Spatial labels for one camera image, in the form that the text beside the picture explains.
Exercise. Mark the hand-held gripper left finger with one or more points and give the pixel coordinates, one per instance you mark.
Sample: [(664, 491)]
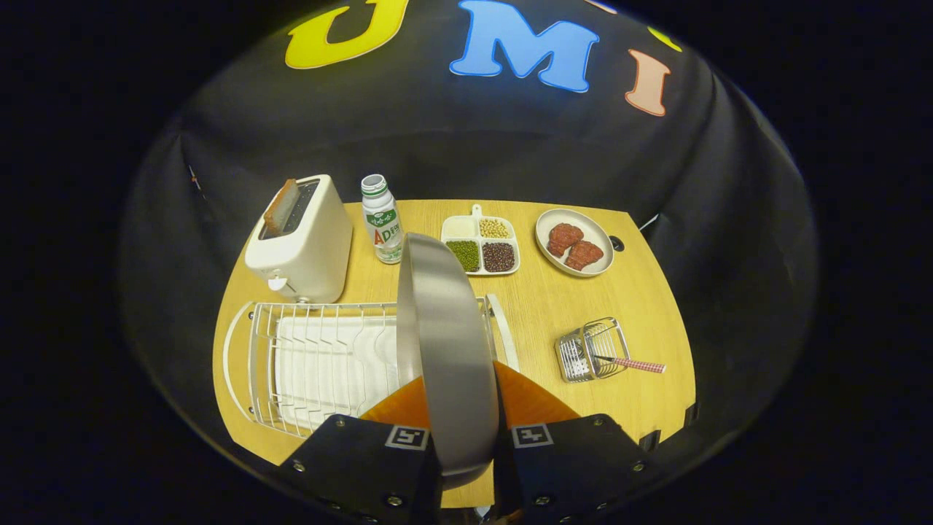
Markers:
[(364, 467)]

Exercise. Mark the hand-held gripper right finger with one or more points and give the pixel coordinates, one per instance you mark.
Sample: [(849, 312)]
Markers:
[(568, 467)]

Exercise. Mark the beige round plate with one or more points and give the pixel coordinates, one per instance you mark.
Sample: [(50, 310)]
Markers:
[(452, 350)]

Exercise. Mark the beige plate with meat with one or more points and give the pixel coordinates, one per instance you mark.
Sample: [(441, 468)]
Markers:
[(599, 237)]

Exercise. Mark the red meat piece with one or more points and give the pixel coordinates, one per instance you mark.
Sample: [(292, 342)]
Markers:
[(564, 238), (585, 255)]

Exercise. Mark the white toaster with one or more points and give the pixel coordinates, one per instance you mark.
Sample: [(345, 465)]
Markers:
[(313, 248)]

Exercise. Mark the white green-label drink bottle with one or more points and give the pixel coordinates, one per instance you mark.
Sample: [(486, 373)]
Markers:
[(383, 226)]

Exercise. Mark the white divided bean tray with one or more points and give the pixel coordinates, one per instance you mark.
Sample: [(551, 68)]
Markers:
[(459, 227)]

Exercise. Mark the toasted bread slice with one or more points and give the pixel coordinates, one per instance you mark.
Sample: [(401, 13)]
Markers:
[(280, 208)]

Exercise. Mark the black backdrop cloth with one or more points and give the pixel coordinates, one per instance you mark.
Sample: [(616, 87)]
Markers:
[(474, 146)]

